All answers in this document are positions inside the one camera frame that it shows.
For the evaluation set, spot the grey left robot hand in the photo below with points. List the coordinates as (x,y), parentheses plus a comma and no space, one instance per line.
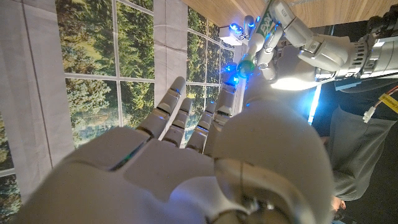
(311,53)

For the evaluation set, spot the person in dark clothes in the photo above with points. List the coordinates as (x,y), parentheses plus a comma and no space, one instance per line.
(357,146)

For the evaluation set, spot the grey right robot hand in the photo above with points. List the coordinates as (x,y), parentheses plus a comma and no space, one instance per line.
(186,174)

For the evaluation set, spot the printed window backdrop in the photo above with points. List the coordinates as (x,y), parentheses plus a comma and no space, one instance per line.
(93,62)

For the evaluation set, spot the green and white marker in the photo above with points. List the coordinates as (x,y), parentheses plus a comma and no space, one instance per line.
(262,28)

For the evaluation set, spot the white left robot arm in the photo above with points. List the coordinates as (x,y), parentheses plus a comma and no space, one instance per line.
(376,56)

